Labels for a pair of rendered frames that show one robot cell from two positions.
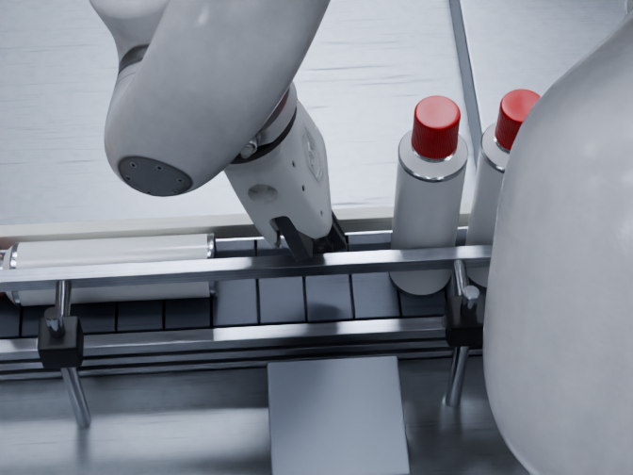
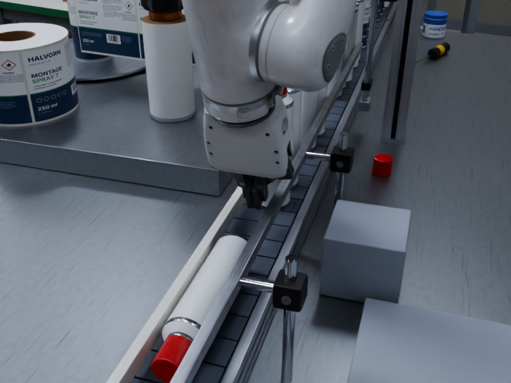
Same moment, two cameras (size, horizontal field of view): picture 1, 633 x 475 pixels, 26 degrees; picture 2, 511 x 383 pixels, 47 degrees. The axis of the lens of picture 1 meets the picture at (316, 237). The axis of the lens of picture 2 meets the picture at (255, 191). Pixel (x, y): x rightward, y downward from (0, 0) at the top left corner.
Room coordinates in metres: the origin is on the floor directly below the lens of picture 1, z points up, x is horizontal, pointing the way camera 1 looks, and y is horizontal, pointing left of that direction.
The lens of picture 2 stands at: (0.39, 0.63, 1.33)
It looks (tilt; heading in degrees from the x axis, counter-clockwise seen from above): 30 degrees down; 290
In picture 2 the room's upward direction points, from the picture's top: straight up
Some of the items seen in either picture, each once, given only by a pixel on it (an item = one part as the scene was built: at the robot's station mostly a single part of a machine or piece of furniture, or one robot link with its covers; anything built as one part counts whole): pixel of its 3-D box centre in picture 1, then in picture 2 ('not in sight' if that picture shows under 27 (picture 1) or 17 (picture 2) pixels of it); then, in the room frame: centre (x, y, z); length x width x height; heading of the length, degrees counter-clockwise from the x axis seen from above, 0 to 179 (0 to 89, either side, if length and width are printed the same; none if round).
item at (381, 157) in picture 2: not in sight; (382, 165); (0.50, -0.33, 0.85); 0.03 x 0.03 x 0.03
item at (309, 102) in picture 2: not in sight; (303, 91); (0.64, -0.28, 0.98); 0.05 x 0.05 x 0.20
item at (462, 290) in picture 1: (456, 326); (325, 183); (0.56, -0.11, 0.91); 0.07 x 0.03 x 0.17; 4
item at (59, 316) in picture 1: (69, 346); (268, 319); (0.54, 0.19, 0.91); 0.07 x 0.03 x 0.17; 4
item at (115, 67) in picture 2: not in sight; (94, 59); (1.26, -0.57, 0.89); 0.31 x 0.31 x 0.01
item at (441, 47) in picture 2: not in sight; (430, 55); (0.50, -1.05, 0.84); 0.20 x 0.03 x 0.03; 71
